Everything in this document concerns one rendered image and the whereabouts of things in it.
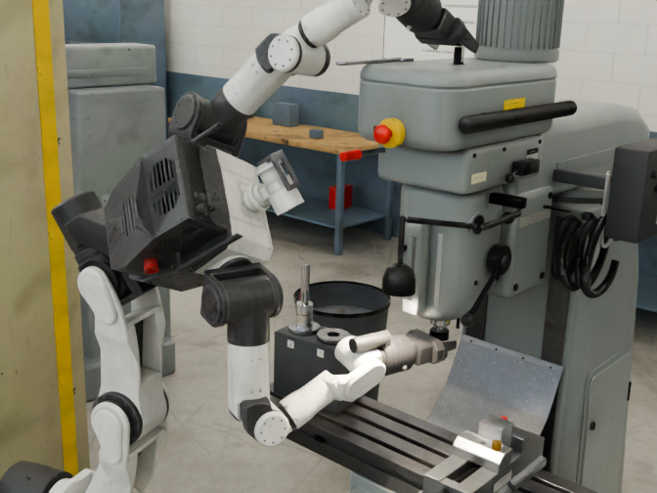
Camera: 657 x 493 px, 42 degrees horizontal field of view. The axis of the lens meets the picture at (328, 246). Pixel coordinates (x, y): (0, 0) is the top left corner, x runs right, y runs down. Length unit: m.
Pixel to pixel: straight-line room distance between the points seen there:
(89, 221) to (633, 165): 1.22
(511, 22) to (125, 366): 1.21
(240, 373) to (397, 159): 0.57
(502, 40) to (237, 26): 6.71
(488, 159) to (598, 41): 4.57
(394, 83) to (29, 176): 1.78
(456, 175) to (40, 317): 2.00
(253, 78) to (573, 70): 4.77
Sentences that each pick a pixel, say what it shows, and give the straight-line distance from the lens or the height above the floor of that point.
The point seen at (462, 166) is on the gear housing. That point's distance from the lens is 1.78.
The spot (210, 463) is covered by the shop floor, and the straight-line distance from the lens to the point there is 3.96.
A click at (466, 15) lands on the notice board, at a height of 1.91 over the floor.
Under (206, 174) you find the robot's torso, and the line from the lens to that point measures 1.79.
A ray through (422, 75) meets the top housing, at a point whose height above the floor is 1.88.
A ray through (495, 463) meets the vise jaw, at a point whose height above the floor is 1.03.
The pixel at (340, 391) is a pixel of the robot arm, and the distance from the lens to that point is 1.88.
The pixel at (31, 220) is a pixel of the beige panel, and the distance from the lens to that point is 3.25.
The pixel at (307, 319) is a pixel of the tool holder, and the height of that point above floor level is 1.17.
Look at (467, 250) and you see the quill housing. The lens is 1.90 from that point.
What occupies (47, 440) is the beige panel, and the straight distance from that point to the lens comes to 3.58.
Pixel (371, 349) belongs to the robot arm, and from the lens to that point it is 1.93.
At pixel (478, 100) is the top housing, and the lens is 1.76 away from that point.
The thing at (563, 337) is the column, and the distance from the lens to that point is 2.32.
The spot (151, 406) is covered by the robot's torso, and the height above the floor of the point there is 1.04.
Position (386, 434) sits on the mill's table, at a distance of 2.25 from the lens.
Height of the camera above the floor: 2.02
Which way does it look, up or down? 16 degrees down
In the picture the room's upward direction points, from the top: 2 degrees clockwise
